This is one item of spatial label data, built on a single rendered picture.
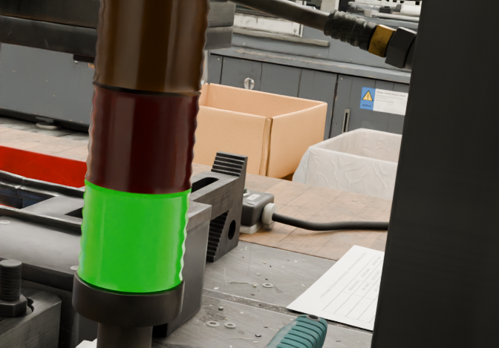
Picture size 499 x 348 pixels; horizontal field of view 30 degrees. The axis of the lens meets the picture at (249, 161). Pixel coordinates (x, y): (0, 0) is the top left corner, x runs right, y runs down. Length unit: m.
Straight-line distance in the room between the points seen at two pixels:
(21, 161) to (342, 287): 0.35
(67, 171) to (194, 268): 0.28
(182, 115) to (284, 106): 3.11
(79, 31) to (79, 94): 5.42
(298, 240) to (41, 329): 0.48
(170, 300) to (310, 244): 0.62
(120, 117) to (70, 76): 5.68
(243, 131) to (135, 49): 2.60
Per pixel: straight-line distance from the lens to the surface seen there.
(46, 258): 0.56
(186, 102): 0.32
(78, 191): 0.70
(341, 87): 5.22
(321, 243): 0.95
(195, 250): 0.69
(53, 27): 0.55
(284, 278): 0.83
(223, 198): 0.83
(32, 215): 0.63
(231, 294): 0.77
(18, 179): 0.73
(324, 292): 0.81
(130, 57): 0.31
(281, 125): 2.94
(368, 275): 0.87
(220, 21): 0.67
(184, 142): 0.32
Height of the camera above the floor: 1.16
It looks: 12 degrees down
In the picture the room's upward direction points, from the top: 7 degrees clockwise
